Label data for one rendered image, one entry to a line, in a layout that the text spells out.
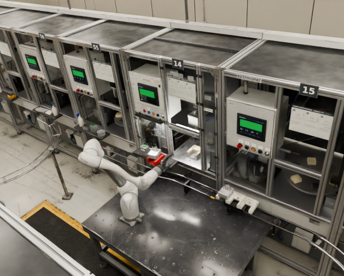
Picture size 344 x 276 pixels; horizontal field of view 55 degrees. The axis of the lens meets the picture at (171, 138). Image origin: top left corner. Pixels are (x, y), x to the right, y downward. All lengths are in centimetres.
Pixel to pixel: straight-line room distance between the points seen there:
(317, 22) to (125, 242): 461
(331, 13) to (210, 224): 407
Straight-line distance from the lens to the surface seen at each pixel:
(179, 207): 332
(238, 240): 305
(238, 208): 307
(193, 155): 355
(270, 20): 639
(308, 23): 618
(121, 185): 322
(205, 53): 307
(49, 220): 456
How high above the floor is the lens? 306
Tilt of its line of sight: 34 degrees down
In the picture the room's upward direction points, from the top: 6 degrees counter-clockwise
